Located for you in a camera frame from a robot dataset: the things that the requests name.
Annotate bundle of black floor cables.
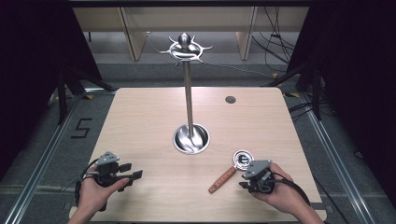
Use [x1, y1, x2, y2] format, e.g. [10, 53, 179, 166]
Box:
[251, 7, 297, 65]

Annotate white floor cable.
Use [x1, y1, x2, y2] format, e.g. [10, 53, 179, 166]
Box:
[202, 61, 276, 79]

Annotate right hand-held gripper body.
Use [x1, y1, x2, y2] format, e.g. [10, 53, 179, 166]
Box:
[241, 159, 276, 195]

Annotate aluminium floor rail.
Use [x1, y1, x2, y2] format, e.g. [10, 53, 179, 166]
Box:
[298, 92, 376, 224]
[2, 92, 82, 224]

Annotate steel ladle with wooden handle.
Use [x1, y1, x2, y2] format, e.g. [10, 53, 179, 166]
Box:
[207, 149, 255, 195]

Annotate person's left hand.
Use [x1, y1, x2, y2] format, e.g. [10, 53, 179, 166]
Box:
[77, 165, 131, 217]

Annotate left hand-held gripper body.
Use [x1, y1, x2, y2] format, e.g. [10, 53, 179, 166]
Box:
[92, 150, 126, 188]

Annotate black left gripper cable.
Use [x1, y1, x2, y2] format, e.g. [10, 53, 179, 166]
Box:
[74, 158, 101, 207]

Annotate light wooden desk frame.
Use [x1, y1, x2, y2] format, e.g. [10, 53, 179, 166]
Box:
[72, 7, 310, 62]

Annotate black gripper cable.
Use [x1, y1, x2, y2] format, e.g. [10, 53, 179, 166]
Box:
[272, 172, 313, 207]
[74, 158, 101, 207]

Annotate black curtain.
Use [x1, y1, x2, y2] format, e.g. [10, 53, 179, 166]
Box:
[0, 0, 105, 182]
[285, 0, 396, 200]

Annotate steel utensil rack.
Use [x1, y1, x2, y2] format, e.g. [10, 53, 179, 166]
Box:
[160, 32, 214, 156]

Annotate person's right hand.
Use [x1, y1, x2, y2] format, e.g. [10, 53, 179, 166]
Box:
[251, 162, 308, 217]

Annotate black floor cables by stand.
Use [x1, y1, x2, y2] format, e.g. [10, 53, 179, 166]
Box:
[288, 100, 335, 123]

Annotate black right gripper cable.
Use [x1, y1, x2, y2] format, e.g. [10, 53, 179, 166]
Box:
[272, 172, 313, 207]

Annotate black metal stand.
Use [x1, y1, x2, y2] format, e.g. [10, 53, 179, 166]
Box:
[261, 60, 323, 121]
[56, 63, 117, 126]

